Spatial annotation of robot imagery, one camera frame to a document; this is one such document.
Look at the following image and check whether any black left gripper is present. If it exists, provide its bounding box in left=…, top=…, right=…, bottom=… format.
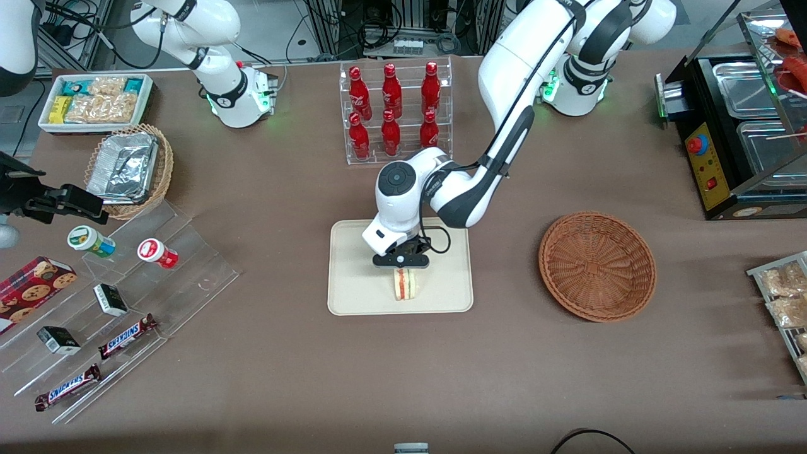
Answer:
left=372, top=240, right=432, bottom=276

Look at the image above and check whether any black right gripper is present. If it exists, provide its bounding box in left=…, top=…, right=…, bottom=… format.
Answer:
left=0, top=151, right=109, bottom=225

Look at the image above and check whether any triangular sandwich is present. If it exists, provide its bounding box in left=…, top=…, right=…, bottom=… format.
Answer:
left=393, top=267, right=422, bottom=303

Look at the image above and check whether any beige rectangular tray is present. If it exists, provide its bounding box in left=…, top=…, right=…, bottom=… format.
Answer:
left=327, top=216, right=474, bottom=316

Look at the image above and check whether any aluminium foil tray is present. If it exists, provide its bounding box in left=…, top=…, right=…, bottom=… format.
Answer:
left=86, top=132, right=160, bottom=206

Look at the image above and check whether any light oval wicker basket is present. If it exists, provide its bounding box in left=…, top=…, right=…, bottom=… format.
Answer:
left=84, top=123, right=175, bottom=221

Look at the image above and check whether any brown round wicker basket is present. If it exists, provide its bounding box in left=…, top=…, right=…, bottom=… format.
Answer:
left=538, top=211, right=658, bottom=323

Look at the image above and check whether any green lidded cup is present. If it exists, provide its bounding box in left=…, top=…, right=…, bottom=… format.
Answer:
left=67, top=224, right=117, bottom=259

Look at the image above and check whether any red cookie box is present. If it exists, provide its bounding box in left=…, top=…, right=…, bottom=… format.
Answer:
left=0, top=255, right=79, bottom=336

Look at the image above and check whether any red lidded cup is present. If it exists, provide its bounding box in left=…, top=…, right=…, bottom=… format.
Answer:
left=137, top=238, right=180, bottom=271

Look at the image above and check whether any clear bag of crackers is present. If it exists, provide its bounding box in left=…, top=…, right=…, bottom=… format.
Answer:
left=88, top=76, right=128, bottom=97
left=65, top=93, right=139, bottom=124

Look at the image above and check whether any small black carton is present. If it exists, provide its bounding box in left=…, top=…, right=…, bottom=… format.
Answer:
left=93, top=283, right=129, bottom=318
left=36, top=325, right=83, bottom=356

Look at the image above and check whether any clear acrylic stepped display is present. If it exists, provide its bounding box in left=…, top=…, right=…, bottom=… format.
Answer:
left=0, top=199, right=241, bottom=425

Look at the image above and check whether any red cola bottle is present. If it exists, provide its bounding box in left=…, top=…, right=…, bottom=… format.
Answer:
left=419, top=110, right=441, bottom=151
left=348, top=112, right=371, bottom=161
left=348, top=66, right=373, bottom=121
left=421, top=61, right=442, bottom=116
left=381, top=63, right=404, bottom=120
left=380, top=110, right=402, bottom=157

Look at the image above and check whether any white plastic snack bin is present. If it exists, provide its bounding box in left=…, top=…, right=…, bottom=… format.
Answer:
left=38, top=73, right=154, bottom=136

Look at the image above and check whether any Snickers chocolate bar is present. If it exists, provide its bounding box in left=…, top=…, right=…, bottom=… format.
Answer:
left=34, top=364, right=102, bottom=412
left=98, top=313, right=159, bottom=361

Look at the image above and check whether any clear acrylic bottle rack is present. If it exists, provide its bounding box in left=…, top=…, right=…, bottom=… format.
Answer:
left=339, top=55, right=453, bottom=166

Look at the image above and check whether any black food warmer machine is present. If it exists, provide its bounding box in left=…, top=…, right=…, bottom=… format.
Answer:
left=654, top=9, right=807, bottom=221

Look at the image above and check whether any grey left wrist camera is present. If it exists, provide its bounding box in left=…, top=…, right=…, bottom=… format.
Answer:
left=362, top=214, right=418, bottom=257

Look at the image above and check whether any black cable loop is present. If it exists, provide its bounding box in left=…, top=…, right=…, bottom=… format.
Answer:
left=550, top=428, right=636, bottom=454

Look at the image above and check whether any grey wire tray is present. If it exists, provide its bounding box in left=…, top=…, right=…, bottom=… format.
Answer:
left=746, top=251, right=807, bottom=385

